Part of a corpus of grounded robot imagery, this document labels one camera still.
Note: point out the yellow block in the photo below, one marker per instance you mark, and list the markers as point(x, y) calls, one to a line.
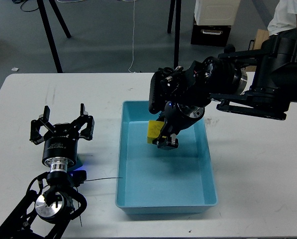
point(153, 131)

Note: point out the dark brown wooden box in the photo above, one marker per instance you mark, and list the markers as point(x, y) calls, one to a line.
point(211, 31)

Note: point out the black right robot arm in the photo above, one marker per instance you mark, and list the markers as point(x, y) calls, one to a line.
point(259, 83)

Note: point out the white plastic appliance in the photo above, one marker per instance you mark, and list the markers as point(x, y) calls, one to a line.
point(216, 12)

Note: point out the green block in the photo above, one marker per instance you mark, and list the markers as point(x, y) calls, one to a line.
point(77, 165)

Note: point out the black tripod right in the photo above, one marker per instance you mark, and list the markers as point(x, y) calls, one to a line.
point(175, 14)

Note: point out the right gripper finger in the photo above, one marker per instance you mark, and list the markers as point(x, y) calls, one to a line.
point(168, 142)
point(163, 132)

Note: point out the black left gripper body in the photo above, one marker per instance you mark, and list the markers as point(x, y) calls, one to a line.
point(60, 144)

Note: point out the seated person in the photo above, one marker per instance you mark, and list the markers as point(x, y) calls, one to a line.
point(284, 22)

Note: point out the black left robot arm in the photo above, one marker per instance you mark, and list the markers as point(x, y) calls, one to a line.
point(58, 201)

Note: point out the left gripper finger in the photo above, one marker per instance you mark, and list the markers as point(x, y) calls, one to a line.
point(36, 124)
point(82, 126)

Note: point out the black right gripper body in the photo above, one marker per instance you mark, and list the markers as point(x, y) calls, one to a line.
point(178, 117)

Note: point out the blue plastic bin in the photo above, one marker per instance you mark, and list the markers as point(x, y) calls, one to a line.
point(156, 181)

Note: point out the cardboard box with handles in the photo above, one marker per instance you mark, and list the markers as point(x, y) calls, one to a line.
point(261, 36)

